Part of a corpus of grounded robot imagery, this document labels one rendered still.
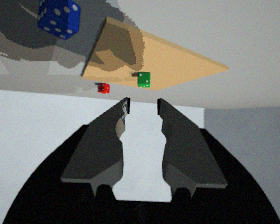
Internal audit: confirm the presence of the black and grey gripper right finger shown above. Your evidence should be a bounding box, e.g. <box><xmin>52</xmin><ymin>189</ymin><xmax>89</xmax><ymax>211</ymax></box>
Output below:
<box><xmin>157</xmin><ymin>98</ymin><xmax>280</xmax><ymax>224</ymax></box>

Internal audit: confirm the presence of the red die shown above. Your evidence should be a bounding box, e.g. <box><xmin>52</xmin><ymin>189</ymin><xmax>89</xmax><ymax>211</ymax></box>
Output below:
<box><xmin>98</xmin><ymin>83</ymin><xmax>110</xmax><ymax>93</ymax></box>

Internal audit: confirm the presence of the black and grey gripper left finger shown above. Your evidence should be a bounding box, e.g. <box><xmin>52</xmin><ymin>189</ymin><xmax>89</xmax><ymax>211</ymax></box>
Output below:
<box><xmin>2</xmin><ymin>97</ymin><xmax>130</xmax><ymax>224</ymax></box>

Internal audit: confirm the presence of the green die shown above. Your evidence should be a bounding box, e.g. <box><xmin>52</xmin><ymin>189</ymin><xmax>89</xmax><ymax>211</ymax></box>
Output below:
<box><xmin>137</xmin><ymin>72</ymin><xmax>151</xmax><ymax>87</ymax></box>

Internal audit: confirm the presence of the blue die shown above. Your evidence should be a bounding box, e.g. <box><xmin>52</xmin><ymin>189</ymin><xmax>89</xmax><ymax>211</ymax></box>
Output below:
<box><xmin>37</xmin><ymin>0</ymin><xmax>81</xmax><ymax>40</ymax></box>

